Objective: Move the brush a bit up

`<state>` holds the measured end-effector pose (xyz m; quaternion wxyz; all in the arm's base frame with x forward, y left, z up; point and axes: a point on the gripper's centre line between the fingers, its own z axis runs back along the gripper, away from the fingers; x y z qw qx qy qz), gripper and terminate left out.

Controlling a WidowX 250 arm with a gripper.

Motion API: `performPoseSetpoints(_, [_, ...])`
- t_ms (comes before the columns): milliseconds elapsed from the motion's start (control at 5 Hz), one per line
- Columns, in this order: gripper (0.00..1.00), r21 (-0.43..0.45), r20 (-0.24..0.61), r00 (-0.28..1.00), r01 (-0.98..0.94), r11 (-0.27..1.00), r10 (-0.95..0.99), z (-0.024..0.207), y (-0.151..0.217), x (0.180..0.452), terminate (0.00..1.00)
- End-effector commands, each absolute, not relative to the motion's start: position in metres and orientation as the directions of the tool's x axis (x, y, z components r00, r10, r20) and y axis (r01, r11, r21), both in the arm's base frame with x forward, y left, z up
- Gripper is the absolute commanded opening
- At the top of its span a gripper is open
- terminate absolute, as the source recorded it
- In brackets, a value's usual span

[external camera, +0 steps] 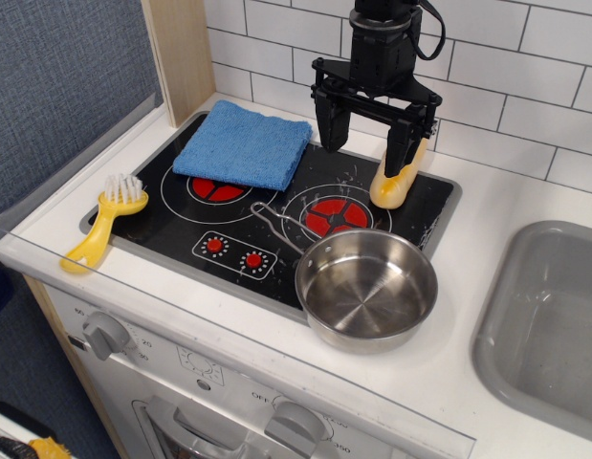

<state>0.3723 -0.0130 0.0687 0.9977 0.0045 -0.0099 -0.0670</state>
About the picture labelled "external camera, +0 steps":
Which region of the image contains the toy bread loaf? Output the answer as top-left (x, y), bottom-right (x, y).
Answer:
top-left (369, 139), bottom-right (428, 209)

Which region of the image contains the blue folded cloth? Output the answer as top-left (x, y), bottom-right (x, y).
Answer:
top-left (173, 100), bottom-right (313, 191)

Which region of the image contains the oven door with handle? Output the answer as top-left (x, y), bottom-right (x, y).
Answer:
top-left (130, 394), bottom-right (354, 459)

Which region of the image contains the grey right oven knob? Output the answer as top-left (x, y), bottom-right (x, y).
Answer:
top-left (264, 402), bottom-right (326, 458)

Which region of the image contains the black toy stove top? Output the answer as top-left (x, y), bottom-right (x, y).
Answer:
top-left (110, 114), bottom-right (462, 322)

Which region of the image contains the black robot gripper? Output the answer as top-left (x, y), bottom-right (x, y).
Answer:
top-left (312, 12), bottom-right (442, 177)

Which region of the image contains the grey left oven knob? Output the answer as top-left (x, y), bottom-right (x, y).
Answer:
top-left (82, 312), bottom-right (130, 361)

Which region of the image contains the yellow object bottom left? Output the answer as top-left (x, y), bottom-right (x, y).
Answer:
top-left (0, 435), bottom-right (72, 459)

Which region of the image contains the yellow dish brush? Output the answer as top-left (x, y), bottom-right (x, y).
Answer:
top-left (59, 174), bottom-right (149, 273)

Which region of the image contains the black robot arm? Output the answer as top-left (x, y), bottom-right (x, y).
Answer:
top-left (311, 0), bottom-right (447, 178)

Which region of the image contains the grey oven knob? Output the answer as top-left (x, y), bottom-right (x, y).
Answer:
top-left (264, 402), bottom-right (326, 458)
top-left (82, 312), bottom-right (130, 361)

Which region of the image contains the stainless steel saucepan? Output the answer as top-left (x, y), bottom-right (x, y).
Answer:
top-left (250, 202), bottom-right (439, 354)

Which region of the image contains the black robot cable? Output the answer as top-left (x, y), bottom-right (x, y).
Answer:
top-left (408, 0), bottom-right (447, 62)

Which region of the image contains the grey sink basin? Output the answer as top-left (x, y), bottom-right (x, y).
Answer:
top-left (472, 221), bottom-right (592, 441)

